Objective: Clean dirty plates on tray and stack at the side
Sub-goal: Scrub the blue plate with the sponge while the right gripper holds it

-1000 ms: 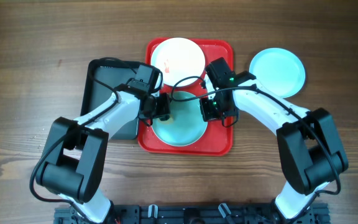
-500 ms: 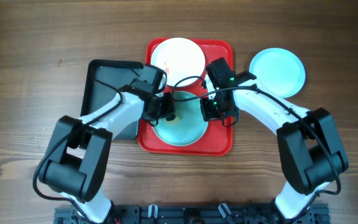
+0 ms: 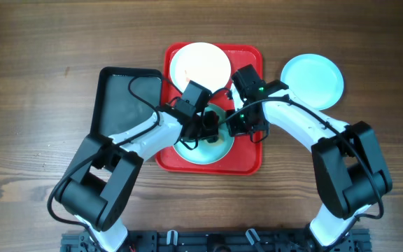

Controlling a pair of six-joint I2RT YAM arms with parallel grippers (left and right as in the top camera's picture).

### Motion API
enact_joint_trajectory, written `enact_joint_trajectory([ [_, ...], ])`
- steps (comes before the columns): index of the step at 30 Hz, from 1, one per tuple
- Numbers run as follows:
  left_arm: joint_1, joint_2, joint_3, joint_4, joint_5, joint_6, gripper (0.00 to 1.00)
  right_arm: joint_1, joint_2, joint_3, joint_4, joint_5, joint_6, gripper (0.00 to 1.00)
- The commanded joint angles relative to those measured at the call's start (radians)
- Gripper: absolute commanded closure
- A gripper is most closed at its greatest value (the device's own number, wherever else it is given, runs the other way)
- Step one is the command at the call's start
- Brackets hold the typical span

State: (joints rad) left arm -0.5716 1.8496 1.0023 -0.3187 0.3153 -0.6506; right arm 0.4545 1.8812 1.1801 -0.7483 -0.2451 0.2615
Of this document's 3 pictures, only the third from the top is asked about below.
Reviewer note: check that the light blue plate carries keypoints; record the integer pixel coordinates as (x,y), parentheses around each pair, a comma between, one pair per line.
(315,79)
(202,152)

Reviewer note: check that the black rectangular tray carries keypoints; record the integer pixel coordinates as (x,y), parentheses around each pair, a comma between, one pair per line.
(125,98)

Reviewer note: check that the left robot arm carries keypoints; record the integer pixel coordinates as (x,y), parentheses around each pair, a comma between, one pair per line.
(96,187)

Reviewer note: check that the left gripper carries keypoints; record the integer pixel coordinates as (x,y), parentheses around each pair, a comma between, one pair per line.
(210,130)

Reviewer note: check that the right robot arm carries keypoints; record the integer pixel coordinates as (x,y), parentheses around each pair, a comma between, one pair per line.
(350,170)

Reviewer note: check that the white round plate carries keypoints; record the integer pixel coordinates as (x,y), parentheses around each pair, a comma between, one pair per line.
(202,63)

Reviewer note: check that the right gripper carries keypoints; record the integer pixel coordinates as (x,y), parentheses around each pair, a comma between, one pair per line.
(234,129)

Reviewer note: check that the red plastic tray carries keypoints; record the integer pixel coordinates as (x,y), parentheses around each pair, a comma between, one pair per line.
(245,157)

